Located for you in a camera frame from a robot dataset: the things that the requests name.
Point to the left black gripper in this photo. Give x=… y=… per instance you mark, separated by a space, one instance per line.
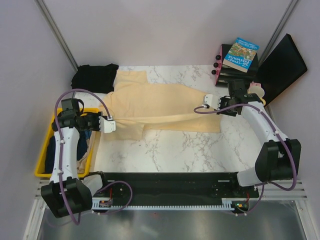
x=96 y=116

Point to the navy blue t-shirt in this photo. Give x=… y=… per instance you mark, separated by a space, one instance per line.
x=50 y=151

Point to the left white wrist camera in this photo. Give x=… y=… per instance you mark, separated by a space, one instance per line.
x=107 y=124

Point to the black box with knobs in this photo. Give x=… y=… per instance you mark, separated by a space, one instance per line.
x=223 y=74

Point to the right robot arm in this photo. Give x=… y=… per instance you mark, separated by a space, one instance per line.
x=279 y=158

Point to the cream yellow t-shirt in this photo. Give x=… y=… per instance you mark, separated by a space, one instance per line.
x=137 y=105

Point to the yellow ceramic mug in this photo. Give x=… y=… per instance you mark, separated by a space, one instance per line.
x=259 y=91

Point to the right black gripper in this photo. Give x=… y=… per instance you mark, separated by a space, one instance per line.
x=222 y=112

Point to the white slotted cable duct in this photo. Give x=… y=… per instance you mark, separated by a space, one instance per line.
x=100 y=204

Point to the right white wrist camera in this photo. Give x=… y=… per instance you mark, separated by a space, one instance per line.
x=211 y=101

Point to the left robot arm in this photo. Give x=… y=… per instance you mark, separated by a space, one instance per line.
x=66 y=194

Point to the yellow plastic bin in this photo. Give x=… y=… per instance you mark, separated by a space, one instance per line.
x=40 y=166

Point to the black flat panel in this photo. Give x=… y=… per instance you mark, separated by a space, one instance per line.
x=281 y=68

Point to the folded black t-shirt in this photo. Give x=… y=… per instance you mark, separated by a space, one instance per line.
x=96 y=79

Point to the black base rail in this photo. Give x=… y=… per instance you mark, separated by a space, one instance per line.
x=174 y=189

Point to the colourful treehouse book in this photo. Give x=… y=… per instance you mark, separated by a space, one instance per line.
x=241 y=55

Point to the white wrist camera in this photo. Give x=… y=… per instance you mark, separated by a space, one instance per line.
x=211 y=101
x=107 y=124

